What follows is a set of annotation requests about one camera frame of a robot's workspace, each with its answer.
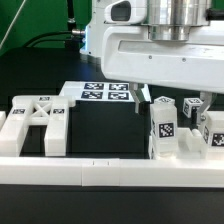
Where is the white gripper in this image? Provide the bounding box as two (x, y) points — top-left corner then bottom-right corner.
(101, 0), (224, 114)

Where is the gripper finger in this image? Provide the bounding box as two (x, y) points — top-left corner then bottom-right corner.
(197, 92), (213, 124)

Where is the white chair seat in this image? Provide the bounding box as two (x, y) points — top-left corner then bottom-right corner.
(147, 127), (209, 160)

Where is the white tagged cube right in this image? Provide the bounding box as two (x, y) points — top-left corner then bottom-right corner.
(183, 98), (202, 118)

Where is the white tagged cube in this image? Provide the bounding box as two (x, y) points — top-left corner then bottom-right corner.
(154, 96), (175, 105)
(183, 98), (202, 118)

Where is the white tagged cube left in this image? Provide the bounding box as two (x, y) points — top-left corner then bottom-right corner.
(154, 96), (175, 105)

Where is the black vertical pole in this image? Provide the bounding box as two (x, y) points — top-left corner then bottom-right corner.
(66, 0), (76, 30)

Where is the white marker base plate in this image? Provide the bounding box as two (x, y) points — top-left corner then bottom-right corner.
(58, 80), (152, 104)

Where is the black cable with connector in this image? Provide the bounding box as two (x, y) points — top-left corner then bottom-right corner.
(23, 28), (87, 48)

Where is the white chair back frame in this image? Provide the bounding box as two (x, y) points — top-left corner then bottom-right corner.
(0, 95), (76, 157)

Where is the white U-shaped obstacle wall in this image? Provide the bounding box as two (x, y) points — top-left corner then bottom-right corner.
(0, 111), (224, 188)

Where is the thin white cable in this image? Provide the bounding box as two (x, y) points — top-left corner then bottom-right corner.
(0, 0), (28, 51)

